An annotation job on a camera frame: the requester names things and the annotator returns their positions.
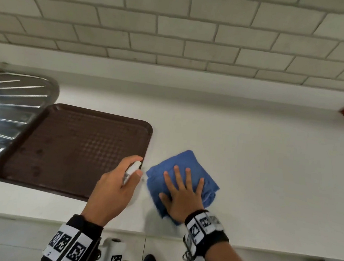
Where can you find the black right wrist band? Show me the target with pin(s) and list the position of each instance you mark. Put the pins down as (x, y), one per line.
(207, 233)

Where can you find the black wrist band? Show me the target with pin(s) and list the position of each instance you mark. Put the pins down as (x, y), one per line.
(207, 233)
(71, 244)

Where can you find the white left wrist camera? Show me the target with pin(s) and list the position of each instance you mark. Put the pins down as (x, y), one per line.
(114, 254)

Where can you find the person's left hand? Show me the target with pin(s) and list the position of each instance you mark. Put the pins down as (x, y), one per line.
(110, 196)

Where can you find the brown plastic tray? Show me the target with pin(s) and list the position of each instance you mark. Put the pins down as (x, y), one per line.
(71, 152)

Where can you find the blue cloth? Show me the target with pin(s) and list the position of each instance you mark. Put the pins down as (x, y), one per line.
(172, 159)

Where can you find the black left wrist band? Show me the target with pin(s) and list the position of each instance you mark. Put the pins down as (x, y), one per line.
(71, 244)

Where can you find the small clear spray bottle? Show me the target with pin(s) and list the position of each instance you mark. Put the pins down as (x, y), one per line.
(131, 172)

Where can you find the person's right hand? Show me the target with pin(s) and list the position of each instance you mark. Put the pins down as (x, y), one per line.
(185, 204)

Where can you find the white countertop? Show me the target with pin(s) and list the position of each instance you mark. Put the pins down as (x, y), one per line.
(277, 176)

